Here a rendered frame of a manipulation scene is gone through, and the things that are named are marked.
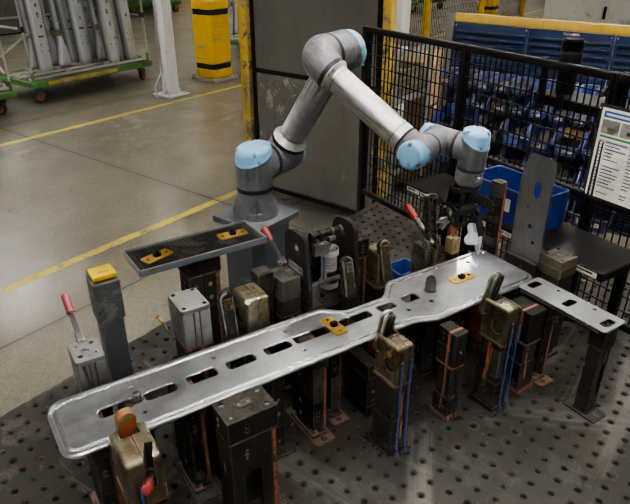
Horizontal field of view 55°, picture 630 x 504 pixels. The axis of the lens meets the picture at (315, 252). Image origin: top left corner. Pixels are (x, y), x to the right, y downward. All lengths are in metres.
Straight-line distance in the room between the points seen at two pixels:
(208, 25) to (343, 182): 5.32
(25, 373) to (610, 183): 2.72
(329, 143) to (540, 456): 2.99
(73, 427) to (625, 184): 1.70
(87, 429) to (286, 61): 3.41
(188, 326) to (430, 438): 0.72
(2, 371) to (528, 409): 2.50
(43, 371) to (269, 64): 2.54
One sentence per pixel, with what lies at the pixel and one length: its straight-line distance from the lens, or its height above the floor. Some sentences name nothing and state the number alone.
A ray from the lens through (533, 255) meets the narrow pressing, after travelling 2.04.
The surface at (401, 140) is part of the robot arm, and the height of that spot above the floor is 1.45.
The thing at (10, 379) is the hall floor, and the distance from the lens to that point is 3.37.
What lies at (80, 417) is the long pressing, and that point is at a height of 1.00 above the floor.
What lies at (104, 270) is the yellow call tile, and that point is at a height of 1.16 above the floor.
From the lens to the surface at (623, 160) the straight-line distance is 2.13.
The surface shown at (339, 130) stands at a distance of 4.24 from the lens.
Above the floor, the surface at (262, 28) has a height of 1.34.
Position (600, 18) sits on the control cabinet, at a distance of 8.42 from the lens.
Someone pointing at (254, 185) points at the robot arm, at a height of 1.22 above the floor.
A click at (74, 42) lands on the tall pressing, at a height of 0.60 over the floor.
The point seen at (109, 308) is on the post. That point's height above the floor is 1.07.
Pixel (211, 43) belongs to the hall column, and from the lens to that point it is 9.31.
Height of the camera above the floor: 1.92
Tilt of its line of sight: 27 degrees down
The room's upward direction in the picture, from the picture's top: straight up
